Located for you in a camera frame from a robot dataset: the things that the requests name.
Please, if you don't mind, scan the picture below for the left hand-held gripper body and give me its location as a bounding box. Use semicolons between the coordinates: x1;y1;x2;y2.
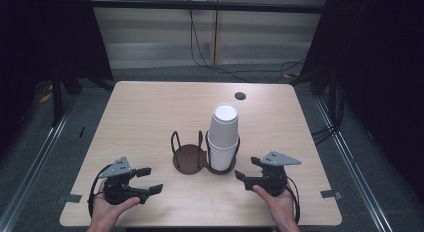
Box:
98;156;150;206

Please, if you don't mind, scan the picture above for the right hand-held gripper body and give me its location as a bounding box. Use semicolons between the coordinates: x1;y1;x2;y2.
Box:
244;151;302;197

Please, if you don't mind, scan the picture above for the stack of white cups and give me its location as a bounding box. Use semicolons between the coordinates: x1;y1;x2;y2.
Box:
207;102;241;172

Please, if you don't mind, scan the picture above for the dark brown double cup holder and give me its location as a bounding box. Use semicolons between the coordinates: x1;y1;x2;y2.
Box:
170;129;242;176

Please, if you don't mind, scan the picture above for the person's left hand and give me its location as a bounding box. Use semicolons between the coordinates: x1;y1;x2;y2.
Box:
89;181;141;226

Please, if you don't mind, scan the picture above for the person's right hand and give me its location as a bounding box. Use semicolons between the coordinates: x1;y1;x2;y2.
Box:
252;185;298;226

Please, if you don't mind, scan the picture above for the grey tape piece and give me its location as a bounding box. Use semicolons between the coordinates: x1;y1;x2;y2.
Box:
64;193;83;204
320;189;343;200

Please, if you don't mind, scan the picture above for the yellow object on floor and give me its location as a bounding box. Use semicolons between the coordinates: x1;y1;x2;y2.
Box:
37;91;54;105

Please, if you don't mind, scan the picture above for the black curtain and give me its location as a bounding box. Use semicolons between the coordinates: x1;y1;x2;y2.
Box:
0;0;115;156
301;0;424;196

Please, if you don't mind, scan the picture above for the black horizontal bar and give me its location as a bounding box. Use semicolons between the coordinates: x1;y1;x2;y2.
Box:
89;0;330;15

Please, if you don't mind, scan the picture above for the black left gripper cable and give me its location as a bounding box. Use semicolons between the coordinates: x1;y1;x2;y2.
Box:
87;163;114;217

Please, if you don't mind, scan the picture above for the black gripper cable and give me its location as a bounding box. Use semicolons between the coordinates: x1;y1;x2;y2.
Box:
87;163;114;217
285;176;301;225

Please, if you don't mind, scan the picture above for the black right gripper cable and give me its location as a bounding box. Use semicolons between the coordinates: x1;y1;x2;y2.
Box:
285;176;301;225

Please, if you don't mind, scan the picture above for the bundle of black cables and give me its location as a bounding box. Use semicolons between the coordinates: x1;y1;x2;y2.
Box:
310;81;345;147

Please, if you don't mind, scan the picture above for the metal floor rail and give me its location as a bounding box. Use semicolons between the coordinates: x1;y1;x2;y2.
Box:
314;96;395;232
0;95;80;232

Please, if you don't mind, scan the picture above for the black power cable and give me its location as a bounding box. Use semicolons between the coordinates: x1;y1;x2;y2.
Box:
188;8;308;85

